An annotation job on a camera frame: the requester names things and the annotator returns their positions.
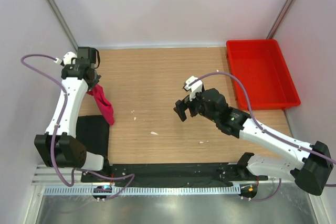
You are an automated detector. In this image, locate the aluminium corner post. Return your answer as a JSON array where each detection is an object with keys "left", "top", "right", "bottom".
[
  {"left": 45, "top": 0, "right": 78, "bottom": 51},
  {"left": 266, "top": 0, "right": 296, "bottom": 39}
]

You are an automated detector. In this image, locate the black folded t shirt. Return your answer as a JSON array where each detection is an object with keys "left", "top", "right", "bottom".
[{"left": 76, "top": 115, "right": 110, "bottom": 156}]

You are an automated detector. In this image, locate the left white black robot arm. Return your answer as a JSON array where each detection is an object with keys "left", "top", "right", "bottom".
[{"left": 34, "top": 65, "right": 111, "bottom": 182}]

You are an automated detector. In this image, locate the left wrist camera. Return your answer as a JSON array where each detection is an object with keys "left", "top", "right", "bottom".
[{"left": 62, "top": 46, "right": 101, "bottom": 69}]

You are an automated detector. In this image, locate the right aluminium corner post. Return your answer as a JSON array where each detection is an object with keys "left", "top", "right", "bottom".
[{"left": 266, "top": 0, "right": 296, "bottom": 39}]

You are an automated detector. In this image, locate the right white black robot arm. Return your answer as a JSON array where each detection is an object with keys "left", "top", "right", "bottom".
[{"left": 174, "top": 88, "right": 333, "bottom": 196}]

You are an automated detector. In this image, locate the left aluminium corner post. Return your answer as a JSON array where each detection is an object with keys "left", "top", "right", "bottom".
[{"left": 45, "top": 0, "right": 78, "bottom": 51}]

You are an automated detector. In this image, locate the magenta t shirt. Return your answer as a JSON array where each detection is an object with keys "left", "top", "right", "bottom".
[{"left": 87, "top": 84, "right": 115, "bottom": 125}]

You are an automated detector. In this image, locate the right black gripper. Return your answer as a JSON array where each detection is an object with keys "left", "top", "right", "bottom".
[{"left": 173, "top": 88, "right": 218, "bottom": 123}]

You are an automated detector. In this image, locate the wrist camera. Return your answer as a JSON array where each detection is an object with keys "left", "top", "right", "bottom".
[
  {"left": 183, "top": 76, "right": 204, "bottom": 101},
  {"left": 62, "top": 46, "right": 101, "bottom": 69}
]

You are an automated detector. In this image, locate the slotted grey cable duct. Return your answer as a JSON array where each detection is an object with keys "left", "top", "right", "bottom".
[{"left": 44, "top": 184, "right": 240, "bottom": 196}]

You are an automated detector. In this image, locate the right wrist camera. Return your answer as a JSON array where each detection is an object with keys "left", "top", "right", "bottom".
[{"left": 183, "top": 76, "right": 204, "bottom": 101}]

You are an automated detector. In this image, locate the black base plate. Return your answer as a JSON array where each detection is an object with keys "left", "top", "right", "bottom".
[{"left": 80, "top": 163, "right": 269, "bottom": 188}]

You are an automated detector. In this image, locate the red plastic bin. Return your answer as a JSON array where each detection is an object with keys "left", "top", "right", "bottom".
[{"left": 226, "top": 39, "right": 301, "bottom": 110}]

